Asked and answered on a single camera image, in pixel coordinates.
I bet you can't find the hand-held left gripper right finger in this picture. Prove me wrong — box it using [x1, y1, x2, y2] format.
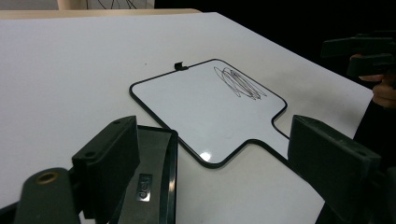
[287, 114, 383, 224]

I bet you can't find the dark curtain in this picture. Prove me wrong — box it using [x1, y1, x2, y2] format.
[154, 0, 396, 94]

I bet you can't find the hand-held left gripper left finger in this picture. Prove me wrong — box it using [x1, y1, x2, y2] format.
[71, 115, 141, 224]

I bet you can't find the bundle of black cables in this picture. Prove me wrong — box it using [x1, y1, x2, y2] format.
[87, 0, 138, 9]

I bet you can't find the small whiteboard with handle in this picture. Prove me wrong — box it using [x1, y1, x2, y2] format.
[129, 58, 292, 170]

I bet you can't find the grey felt whiteboard eraser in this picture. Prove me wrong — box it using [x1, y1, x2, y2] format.
[108, 125, 179, 224]

